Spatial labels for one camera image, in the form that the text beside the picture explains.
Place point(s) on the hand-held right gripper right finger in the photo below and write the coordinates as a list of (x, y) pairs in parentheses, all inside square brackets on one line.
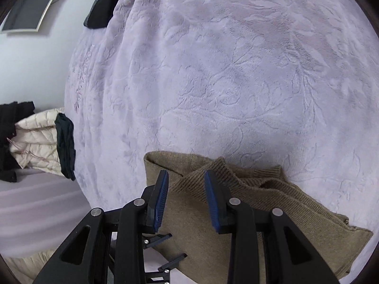
[(211, 202)]

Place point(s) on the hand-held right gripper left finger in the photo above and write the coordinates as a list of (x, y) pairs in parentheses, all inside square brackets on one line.
[(160, 202)]

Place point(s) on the brown knit sweater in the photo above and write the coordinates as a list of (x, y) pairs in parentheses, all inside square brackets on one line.
[(192, 242)]

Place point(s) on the dark green folded clothes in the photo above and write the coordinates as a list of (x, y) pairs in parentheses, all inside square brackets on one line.
[(66, 148)]

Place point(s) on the pale lilac bed sheet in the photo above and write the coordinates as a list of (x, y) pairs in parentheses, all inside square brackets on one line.
[(35, 207)]

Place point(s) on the lilac embossed blanket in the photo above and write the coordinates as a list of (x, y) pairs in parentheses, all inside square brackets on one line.
[(222, 74)]

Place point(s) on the cream quilted jacket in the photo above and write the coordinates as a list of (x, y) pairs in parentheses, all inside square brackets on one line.
[(35, 142)]

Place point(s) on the black garment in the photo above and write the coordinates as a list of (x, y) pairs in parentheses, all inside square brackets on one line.
[(7, 118)]

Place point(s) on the black cloth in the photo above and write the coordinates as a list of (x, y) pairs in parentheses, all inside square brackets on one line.
[(102, 9)]

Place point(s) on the curved monitor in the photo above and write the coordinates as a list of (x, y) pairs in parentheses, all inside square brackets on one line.
[(32, 9)]

